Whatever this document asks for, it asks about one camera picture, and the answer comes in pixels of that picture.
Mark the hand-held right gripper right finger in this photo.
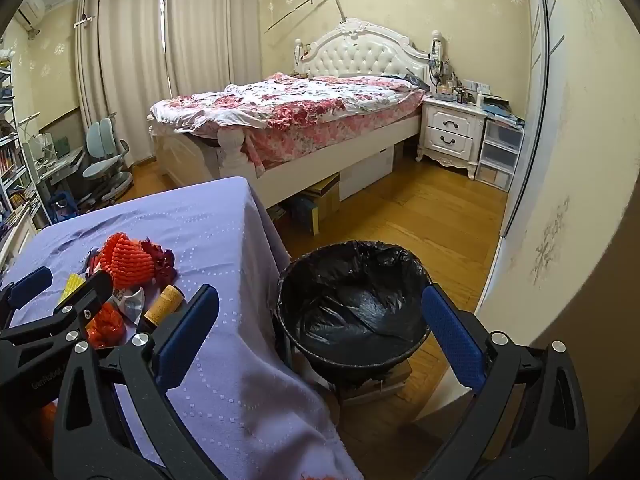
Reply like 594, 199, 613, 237
421, 284, 591, 480

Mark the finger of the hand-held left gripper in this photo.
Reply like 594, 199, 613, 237
0, 270, 115, 347
0, 266, 53, 328

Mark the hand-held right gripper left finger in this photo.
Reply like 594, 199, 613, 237
50, 284, 236, 480

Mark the yellow packet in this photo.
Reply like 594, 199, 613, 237
57, 272, 87, 306

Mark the dark red ribbon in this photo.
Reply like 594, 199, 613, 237
140, 240, 178, 286

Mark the black trash bag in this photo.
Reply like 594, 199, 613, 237
277, 240, 435, 348

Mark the black trash bin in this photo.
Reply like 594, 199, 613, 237
276, 255, 433, 386

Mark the red striped wrapper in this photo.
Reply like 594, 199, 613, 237
82, 247, 106, 278

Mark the yellow thread spool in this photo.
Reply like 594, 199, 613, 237
142, 284, 186, 328

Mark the orange plastic bag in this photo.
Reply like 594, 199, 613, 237
85, 302, 127, 350

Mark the white crumpled wrapper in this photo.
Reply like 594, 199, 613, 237
112, 287, 146, 323

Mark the white low cabinet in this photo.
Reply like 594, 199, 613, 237
0, 200, 38, 273

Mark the orange foam fruit net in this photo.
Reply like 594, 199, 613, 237
97, 232, 155, 290

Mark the blue bag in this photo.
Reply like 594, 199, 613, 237
50, 190, 83, 221

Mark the cardboard box under bin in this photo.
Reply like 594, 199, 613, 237
332, 360, 413, 406

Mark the purple tablecloth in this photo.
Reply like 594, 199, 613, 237
0, 176, 366, 480

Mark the white bookshelf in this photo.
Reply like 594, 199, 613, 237
0, 50, 41, 241

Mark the grey study desk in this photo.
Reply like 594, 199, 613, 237
30, 135, 88, 191

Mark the pale blue desk chair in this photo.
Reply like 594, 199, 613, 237
80, 117, 135, 206

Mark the white storage box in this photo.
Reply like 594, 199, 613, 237
340, 146, 396, 201

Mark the brown cardboard box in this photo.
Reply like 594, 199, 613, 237
300, 175, 342, 236

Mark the clear plastic drawer unit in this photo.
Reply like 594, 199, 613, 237
474, 117, 526, 193

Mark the white nightstand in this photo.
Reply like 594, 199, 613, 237
416, 96, 488, 181

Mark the cream sliding wardrobe door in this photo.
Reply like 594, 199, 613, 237
475, 0, 640, 461

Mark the red floral bed sheet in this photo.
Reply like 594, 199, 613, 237
240, 97, 423, 171

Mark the stack of books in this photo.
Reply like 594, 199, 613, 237
482, 95, 526, 128

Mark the beige curtain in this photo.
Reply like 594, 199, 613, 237
75, 0, 171, 131
162, 0, 266, 103

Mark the nightstand clutter pile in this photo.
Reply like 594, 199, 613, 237
430, 30, 486, 108

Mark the floral quilt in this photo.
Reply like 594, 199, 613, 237
150, 72, 431, 133

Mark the white air conditioner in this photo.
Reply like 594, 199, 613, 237
14, 0, 48, 31

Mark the white bed with tufted headboard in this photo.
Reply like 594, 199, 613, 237
147, 17, 433, 211

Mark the thin metal pole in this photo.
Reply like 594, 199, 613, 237
265, 0, 351, 36

